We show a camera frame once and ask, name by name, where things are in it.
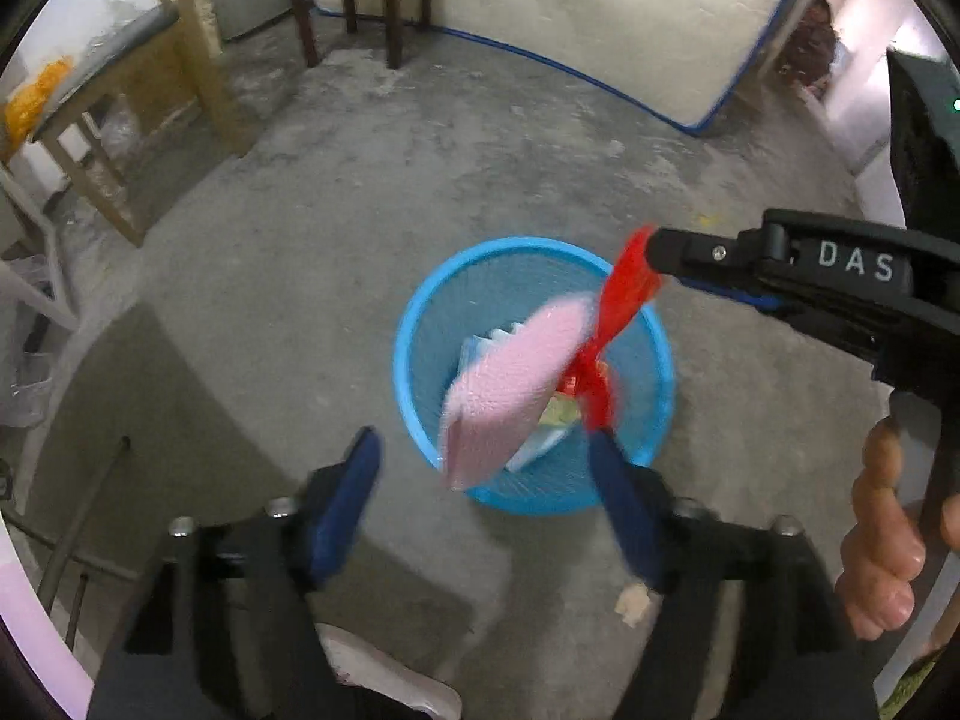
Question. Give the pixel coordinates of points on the red plastic wrapper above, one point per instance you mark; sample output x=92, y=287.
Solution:
x=630, y=286

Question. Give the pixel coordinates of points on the paper scrap on floor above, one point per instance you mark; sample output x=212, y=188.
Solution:
x=633, y=604

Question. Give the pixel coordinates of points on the blue mesh trash basket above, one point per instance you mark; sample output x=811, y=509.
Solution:
x=491, y=287

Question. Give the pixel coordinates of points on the pink sponge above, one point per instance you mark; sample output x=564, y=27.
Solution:
x=492, y=413

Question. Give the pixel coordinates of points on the light wooden chair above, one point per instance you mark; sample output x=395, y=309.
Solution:
x=157, y=65

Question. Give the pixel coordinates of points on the right hand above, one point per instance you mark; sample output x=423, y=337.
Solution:
x=884, y=551

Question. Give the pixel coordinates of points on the person in doorway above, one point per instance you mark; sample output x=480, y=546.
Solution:
x=807, y=58

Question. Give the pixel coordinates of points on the orange plastic bag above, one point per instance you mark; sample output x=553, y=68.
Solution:
x=23, y=111

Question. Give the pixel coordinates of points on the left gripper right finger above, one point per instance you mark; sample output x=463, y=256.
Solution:
x=640, y=510

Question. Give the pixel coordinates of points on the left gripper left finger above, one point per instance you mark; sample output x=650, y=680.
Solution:
x=332, y=506

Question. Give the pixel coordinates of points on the white sneaker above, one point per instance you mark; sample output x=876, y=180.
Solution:
x=358, y=664

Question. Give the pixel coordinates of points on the white mattress with blue trim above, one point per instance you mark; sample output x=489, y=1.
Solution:
x=678, y=58

